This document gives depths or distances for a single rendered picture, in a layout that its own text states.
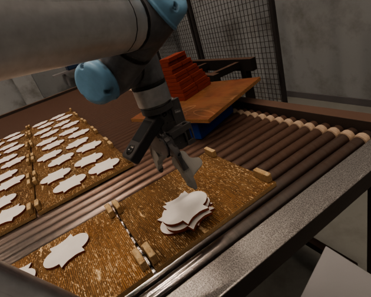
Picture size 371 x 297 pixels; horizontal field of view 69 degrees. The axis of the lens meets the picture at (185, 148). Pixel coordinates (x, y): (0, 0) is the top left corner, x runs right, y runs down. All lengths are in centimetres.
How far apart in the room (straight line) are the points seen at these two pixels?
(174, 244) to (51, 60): 55
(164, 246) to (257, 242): 23
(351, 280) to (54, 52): 44
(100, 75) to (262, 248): 50
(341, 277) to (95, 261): 58
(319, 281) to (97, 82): 44
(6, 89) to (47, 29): 561
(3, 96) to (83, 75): 544
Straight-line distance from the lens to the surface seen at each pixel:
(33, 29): 27
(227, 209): 76
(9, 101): 590
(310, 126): 115
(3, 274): 30
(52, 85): 586
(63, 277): 82
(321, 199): 79
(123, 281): 71
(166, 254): 71
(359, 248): 191
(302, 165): 91
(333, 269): 46
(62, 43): 28
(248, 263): 66
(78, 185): 122
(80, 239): 89
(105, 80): 45
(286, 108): 127
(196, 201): 72
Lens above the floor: 143
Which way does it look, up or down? 25 degrees down
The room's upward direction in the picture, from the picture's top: 18 degrees counter-clockwise
